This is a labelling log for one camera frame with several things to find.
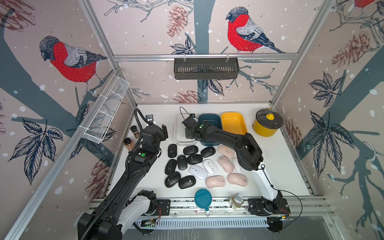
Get white mouse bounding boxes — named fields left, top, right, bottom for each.
left=189, top=165, right=208, bottom=181
left=203, top=159, right=218, bottom=175
left=233, top=158, right=244, bottom=174

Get pink mouse centre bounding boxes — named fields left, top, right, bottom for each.
left=217, top=156, right=234, bottom=174

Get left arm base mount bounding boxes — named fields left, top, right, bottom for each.
left=155, top=199, right=171, bottom=216

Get white storage box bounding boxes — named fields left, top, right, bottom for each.
left=174, top=113, right=197, bottom=147

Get yellow storage box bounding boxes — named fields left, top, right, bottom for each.
left=221, top=112, right=248, bottom=135

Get spice jar dark lid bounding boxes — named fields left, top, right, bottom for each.
left=130, top=126, right=140, bottom=139

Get black mouse centre small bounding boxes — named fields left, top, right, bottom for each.
left=177, top=155, right=188, bottom=171

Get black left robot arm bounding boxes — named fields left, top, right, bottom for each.
left=77, top=121, right=168, bottom=240

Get pink mouse bottom left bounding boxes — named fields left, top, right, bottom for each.
left=205, top=176, right=226, bottom=188

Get glass lid yellow knob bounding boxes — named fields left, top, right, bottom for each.
left=256, top=109, right=284, bottom=129

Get teal round lid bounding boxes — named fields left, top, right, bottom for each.
left=194, top=189, right=212, bottom=217

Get pink mouse bottom right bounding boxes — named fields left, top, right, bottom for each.
left=227, top=173, right=248, bottom=187

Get white wire mesh shelf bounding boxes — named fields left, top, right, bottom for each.
left=83, top=77, right=130, bottom=144

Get pink mouse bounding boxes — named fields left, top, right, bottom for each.
left=227, top=173, right=248, bottom=187
left=217, top=145, right=235, bottom=159
left=205, top=176, right=226, bottom=188
left=217, top=156, right=234, bottom=174

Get pink mouse top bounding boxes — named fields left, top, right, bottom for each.
left=217, top=145, right=235, bottom=159

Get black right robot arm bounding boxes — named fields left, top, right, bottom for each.
left=182, top=114, right=291, bottom=217

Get glass jar silver lid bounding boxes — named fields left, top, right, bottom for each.
left=228, top=193, right=244, bottom=210

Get yellow pot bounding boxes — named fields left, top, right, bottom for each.
left=253, top=109, right=284, bottom=137

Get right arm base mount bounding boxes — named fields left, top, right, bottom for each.
left=248, top=198, right=291, bottom=217

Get spice jar brown contents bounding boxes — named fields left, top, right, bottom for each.
left=123, top=138, right=135, bottom=152

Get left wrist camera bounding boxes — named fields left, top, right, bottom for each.
left=145, top=115, right=155, bottom=123

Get teal storage box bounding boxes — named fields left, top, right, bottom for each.
left=198, top=114, right=223, bottom=147

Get black hanging wire basket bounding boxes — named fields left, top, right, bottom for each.
left=174, top=58, right=240, bottom=80

